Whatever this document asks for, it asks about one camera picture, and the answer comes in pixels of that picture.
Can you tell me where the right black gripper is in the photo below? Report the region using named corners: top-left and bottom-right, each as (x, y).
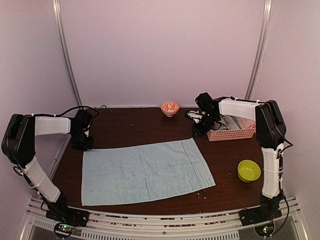
top-left (191, 112), bottom-right (219, 138)

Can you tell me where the right aluminium frame post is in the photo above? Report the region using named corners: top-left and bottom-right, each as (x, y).
top-left (245, 0), bottom-right (274, 100)

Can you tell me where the lime green bowl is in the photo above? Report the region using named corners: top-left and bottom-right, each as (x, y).
top-left (237, 159), bottom-right (261, 183)

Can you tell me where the plain light blue towel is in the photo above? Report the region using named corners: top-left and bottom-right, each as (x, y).
top-left (81, 138), bottom-right (216, 206)

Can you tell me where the blue polka dot towel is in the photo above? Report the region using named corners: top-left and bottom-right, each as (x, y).
top-left (212, 116), bottom-right (231, 131)

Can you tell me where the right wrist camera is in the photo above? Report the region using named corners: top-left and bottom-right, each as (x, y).
top-left (184, 110), bottom-right (204, 124)

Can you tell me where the pink rolled towel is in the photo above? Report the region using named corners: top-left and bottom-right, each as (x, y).
top-left (235, 117), bottom-right (256, 129)

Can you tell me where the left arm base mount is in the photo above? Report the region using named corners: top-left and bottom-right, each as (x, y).
top-left (45, 208), bottom-right (90, 227)

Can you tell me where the pink plastic basket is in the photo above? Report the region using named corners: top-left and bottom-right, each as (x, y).
top-left (206, 115), bottom-right (256, 142)

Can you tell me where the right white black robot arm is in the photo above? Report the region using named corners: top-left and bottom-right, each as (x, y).
top-left (191, 92), bottom-right (288, 221)

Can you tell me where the orange patterned ceramic bowl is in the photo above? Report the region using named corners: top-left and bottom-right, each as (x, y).
top-left (160, 101), bottom-right (180, 117)

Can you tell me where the left aluminium frame post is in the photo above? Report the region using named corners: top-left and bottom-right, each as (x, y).
top-left (52, 0), bottom-right (82, 106)

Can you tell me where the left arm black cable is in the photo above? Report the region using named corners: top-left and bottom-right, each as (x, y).
top-left (56, 106), bottom-right (100, 131)

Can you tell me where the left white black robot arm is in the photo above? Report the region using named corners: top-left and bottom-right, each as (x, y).
top-left (1, 109), bottom-right (94, 222)

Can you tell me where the aluminium frame post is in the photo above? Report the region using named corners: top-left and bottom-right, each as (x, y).
top-left (52, 0), bottom-right (82, 106)
top-left (245, 0), bottom-right (274, 100)

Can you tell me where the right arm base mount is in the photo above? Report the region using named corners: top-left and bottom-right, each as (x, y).
top-left (238, 206), bottom-right (282, 226)

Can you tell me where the front aluminium rail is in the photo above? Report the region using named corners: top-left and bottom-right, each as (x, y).
top-left (26, 197), bottom-right (301, 240)

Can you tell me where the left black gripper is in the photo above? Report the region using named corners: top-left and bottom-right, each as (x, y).
top-left (70, 130), bottom-right (94, 151)

